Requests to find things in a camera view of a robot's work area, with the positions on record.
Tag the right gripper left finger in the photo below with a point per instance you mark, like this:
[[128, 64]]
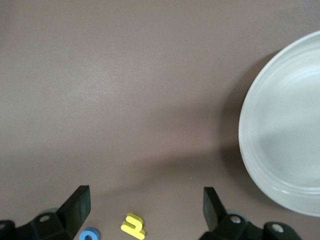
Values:
[[77, 210]]

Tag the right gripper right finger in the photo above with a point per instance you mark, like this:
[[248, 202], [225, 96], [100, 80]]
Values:
[[213, 212]]

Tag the blue foam letter o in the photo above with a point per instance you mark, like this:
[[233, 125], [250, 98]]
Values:
[[94, 233]]

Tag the yellow foam letter h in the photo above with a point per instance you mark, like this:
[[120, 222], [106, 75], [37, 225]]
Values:
[[131, 227]]

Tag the beige ceramic plate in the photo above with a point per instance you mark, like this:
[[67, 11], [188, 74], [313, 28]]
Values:
[[287, 125]]

